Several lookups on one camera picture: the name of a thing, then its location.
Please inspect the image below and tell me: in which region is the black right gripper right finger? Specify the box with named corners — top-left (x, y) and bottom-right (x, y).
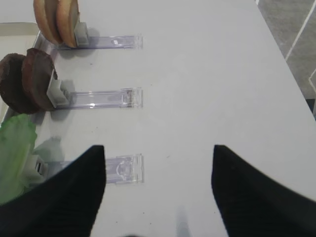
top-left (211, 145), bottom-right (316, 237)

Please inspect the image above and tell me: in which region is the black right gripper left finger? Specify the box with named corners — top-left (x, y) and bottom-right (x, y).
top-left (0, 145), bottom-right (106, 237)

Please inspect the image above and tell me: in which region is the clear rack lettuce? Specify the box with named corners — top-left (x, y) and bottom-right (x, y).
top-left (22, 154), bottom-right (144, 186)

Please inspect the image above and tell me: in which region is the green lettuce leaf standing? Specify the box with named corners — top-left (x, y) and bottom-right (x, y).
top-left (0, 114), bottom-right (37, 204)

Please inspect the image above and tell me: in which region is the brown meat patty inner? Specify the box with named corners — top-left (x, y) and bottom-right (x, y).
top-left (0, 53), bottom-right (39, 114)

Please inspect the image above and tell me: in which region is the brown meat patty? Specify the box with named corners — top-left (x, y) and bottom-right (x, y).
top-left (0, 53), bottom-right (39, 114)
top-left (22, 48), bottom-right (58, 111)

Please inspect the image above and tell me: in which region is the brown meat patty outer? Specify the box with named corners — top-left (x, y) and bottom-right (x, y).
top-left (22, 48), bottom-right (58, 111)

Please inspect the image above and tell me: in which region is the clear rack patty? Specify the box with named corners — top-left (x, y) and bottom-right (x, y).
top-left (46, 80), bottom-right (143, 110)

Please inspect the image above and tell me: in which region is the clear rack right bun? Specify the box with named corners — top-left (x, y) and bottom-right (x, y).
top-left (58, 21), bottom-right (143, 50)

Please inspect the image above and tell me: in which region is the bun half right outer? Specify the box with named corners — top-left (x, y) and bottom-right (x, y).
top-left (56, 0), bottom-right (79, 48)

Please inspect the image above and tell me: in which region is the bun half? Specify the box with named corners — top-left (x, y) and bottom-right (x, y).
top-left (56, 0), bottom-right (79, 48)
top-left (33, 0), bottom-right (63, 45)

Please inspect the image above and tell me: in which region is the bun half right inner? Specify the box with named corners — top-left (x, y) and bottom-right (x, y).
top-left (33, 0), bottom-right (63, 45)

